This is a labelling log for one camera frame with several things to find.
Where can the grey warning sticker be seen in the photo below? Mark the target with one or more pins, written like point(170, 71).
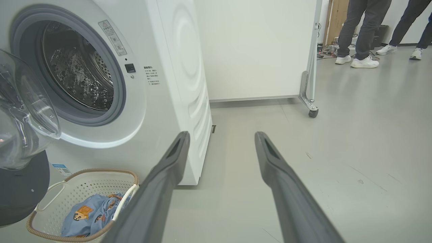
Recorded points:
point(113, 37)

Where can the steel washer drum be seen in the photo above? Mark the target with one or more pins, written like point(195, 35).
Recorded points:
point(77, 67)

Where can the black box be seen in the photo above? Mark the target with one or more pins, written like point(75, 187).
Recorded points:
point(381, 35)

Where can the blue energy label sticker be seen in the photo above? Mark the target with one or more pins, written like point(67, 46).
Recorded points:
point(61, 171)

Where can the dark caster wheel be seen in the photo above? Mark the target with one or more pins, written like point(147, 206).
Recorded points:
point(313, 113)

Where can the blue cartoon print garment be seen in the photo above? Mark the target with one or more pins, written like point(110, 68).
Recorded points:
point(84, 217)
point(118, 199)

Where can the washing machine glass door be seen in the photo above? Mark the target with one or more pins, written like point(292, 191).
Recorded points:
point(20, 189)

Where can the white front-load washing machine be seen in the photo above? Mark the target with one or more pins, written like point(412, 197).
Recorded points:
point(162, 101)

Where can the metal caster bracket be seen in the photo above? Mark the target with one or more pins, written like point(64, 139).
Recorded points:
point(305, 91)

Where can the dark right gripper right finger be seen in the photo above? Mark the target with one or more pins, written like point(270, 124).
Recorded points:
point(290, 202)

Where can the person in grey trousers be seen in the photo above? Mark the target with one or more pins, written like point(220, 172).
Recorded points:
point(364, 27)

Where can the person in dark trousers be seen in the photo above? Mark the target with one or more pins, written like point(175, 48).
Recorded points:
point(405, 20)

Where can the white perforated laundry basket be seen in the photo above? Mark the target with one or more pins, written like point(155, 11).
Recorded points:
point(67, 189)

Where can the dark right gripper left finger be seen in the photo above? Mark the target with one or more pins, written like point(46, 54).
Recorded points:
point(152, 195)

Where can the white partition panel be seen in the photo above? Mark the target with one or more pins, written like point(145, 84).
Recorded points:
point(253, 50)

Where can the brown wooden board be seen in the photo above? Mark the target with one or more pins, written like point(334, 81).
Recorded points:
point(339, 17)

